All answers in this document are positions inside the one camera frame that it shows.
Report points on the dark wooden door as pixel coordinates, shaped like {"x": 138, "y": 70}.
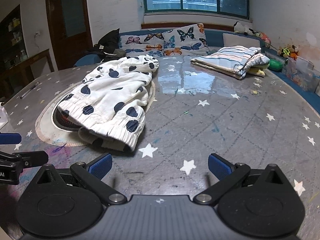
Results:
{"x": 69, "y": 30}

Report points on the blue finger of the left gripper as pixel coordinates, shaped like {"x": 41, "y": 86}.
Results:
{"x": 10, "y": 138}
{"x": 23, "y": 160}

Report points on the colourful toy pile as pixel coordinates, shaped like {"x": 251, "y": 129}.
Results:
{"x": 290, "y": 51}

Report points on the white navy polka dot garment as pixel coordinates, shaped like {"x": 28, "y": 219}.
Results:
{"x": 109, "y": 104}

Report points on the black white plush toy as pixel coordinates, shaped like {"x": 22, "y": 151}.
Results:
{"x": 243, "y": 29}

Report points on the green toy ball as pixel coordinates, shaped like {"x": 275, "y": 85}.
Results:
{"x": 275, "y": 65}

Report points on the butterfly print cushion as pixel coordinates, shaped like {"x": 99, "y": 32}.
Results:
{"x": 184, "y": 41}

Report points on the round induction cooker in table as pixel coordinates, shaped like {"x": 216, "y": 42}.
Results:
{"x": 54, "y": 128}

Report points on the yellow cloth under blanket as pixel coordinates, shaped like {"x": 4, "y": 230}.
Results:
{"x": 258, "y": 70}

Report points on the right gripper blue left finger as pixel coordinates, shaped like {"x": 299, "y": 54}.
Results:
{"x": 90, "y": 175}

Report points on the clear plastic storage box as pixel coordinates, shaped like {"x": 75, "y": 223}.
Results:
{"x": 302, "y": 73}

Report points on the folded striped blanket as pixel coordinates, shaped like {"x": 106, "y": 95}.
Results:
{"x": 233, "y": 61}

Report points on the black bag on sofa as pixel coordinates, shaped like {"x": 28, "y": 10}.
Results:
{"x": 107, "y": 48}

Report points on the grey plain cushion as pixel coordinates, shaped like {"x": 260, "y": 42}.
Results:
{"x": 230, "y": 40}

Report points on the dark shelf with bottles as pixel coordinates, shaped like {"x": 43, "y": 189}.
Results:
{"x": 13, "y": 49}

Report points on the pen on table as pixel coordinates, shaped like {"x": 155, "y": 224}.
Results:
{"x": 29, "y": 90}

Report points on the blue sofa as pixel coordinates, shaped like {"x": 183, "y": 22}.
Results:
{"x": 215, "y": 41}

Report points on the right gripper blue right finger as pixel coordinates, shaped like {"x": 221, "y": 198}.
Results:
{"x": 230, "y": 177}

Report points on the dark wooden side table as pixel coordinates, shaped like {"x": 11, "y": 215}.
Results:
{"x": 20, "y": 68}

